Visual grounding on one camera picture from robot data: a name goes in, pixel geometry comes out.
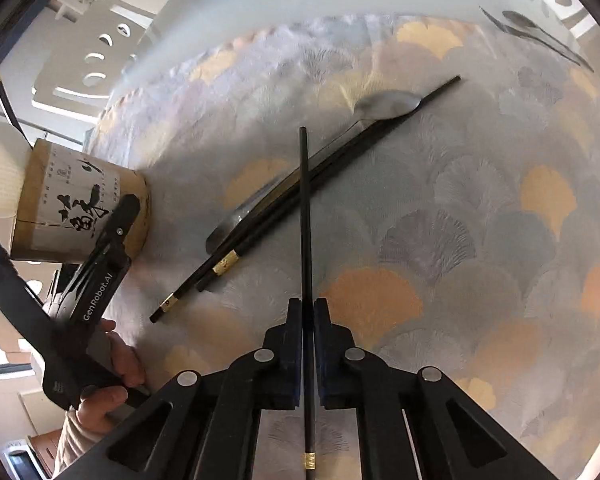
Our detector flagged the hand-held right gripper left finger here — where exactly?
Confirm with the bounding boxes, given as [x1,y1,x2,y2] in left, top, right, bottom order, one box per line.
[55,298,305,480]

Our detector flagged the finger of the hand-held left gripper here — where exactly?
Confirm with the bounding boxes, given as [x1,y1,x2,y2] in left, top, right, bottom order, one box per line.
[95,195,141,281]

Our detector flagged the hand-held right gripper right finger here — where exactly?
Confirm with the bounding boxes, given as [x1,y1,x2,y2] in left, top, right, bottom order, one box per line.
[313,297,561,480]

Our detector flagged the bamboo utensil holder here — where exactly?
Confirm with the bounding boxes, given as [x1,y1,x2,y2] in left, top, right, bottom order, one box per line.
[10,138,151,264]

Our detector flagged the white dotted rice paddle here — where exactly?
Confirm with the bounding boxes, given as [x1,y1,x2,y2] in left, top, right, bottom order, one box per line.
[0,124,33,217]

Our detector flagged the person's left forearm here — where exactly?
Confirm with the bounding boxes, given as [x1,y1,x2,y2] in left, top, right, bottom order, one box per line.
[54,410,108,478]

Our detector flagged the person's left hand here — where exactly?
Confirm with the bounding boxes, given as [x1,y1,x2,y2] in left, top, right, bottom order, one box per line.
[75,319,147,435]

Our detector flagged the ginkgo leaf patterned table mat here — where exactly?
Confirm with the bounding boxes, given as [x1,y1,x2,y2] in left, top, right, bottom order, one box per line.
[82,12,600,480]

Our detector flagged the metal fork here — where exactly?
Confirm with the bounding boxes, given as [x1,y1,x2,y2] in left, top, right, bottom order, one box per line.
[480,6,581,67]

